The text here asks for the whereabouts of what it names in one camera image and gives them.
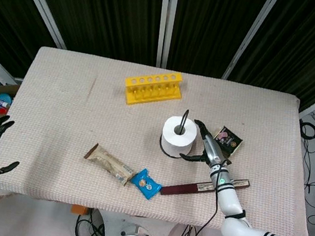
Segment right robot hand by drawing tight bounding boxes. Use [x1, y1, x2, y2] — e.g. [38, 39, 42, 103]
[178, 117, 238, 170]

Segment white toilet paper roll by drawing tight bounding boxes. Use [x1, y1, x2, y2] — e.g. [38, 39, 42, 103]
[158, 114, 200, 160]

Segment dark square snack packet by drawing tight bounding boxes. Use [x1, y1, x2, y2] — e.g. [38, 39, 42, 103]
[210, 124, 246, 162]

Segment maroon and silver bar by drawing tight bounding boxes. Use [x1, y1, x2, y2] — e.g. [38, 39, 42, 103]
[159, 165, 252, 210]

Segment pink woven tablecloth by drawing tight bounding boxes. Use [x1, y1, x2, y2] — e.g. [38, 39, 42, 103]
[0, 38, 315, 236]

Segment blue cookie packet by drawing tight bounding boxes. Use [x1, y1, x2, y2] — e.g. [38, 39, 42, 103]
[127, 166, 165, 202]

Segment yellow test tube rack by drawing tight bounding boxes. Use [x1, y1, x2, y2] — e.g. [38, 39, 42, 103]
[121, 64, 187, 114]

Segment beige snack bar wrapper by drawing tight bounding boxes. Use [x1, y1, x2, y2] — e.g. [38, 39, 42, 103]
[80, 141, 138, 188]

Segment black wire paper roll holder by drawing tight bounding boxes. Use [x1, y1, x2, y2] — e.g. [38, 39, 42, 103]
[156, 105, 200, 161]

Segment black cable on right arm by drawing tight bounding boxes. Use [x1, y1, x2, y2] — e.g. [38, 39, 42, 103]
[194, 161, 228, 236]

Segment black cables under table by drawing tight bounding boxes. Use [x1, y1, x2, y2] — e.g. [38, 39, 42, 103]
[73, 206, 114, 236]

